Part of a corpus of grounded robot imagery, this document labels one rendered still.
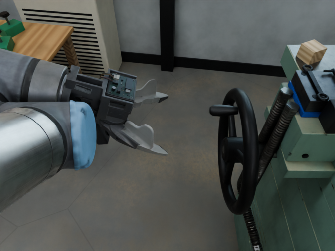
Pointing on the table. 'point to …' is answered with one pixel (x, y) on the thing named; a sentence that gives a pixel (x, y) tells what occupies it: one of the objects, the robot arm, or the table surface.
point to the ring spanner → (315, 83)
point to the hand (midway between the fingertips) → (167, 125)
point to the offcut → (311, 52)
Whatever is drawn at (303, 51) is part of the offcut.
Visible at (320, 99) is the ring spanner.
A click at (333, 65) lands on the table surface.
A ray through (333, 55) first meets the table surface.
